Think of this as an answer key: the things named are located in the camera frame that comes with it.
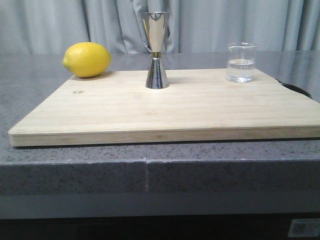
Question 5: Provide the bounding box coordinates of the clear glass beaker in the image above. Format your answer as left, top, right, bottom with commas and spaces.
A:
226, 42, 258, 83

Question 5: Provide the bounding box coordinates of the white QR code label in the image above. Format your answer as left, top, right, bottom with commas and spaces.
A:
288, 218, 320, 238

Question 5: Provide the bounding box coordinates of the grey curtain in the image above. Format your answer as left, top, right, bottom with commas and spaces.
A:
0, 0, 320, 55

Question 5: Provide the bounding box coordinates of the silver double jigger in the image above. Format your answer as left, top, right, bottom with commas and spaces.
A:
140, 11, 169, 90

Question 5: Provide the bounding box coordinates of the wooden cutting board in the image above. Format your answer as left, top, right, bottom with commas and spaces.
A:
8, 69, 320, 147

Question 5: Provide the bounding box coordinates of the yellow lemon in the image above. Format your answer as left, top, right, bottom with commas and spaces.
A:
62, 42, 112, 78

